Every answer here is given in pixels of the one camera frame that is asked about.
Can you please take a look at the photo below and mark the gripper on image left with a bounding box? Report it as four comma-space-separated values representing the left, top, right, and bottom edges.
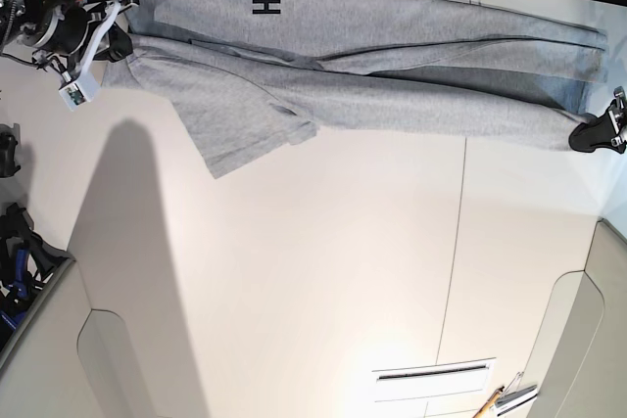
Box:
30, 0, 140, 70

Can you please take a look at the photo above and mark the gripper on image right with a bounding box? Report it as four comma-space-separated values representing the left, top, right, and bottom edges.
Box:
568, 86, 626, 154

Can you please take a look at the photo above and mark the grey T-shirt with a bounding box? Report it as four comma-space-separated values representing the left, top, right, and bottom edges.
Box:
103, 0, 607, 177

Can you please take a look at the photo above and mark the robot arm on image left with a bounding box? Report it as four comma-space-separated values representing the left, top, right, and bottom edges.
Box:
1, 0, 132, 77

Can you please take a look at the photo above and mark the black device at left edge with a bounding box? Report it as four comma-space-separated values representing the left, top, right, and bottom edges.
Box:
0, 123, 21, 179

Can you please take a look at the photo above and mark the black and blue clamp pile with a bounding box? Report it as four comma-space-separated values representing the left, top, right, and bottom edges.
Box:
1, 203, 72, 346

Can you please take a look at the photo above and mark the white slotted grommet plate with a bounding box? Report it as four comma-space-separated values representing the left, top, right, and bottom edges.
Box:
372, 358, 496, 402

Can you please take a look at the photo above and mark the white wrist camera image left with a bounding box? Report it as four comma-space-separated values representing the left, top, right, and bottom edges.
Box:
59, 70, 100, 111

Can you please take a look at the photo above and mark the wooden handled tool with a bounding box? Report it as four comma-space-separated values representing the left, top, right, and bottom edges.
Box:
473, 386, 505, 418

